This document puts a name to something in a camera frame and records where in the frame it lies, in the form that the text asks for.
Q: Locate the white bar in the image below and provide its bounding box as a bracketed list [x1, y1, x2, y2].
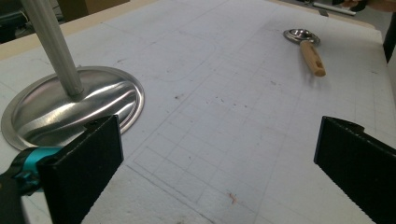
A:
[312, 2, 357, 17]

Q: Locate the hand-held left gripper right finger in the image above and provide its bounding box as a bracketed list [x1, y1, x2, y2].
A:
[313, 115, 396, 224]

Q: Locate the white grid mat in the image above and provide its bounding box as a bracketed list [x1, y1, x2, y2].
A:
[0, 0, 396, 224]

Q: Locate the metal stand with round base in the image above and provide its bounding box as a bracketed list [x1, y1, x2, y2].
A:
[0, 0, 146, 151]

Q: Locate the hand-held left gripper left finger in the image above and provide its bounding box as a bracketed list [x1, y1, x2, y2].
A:
[36, 114, 124, 224]

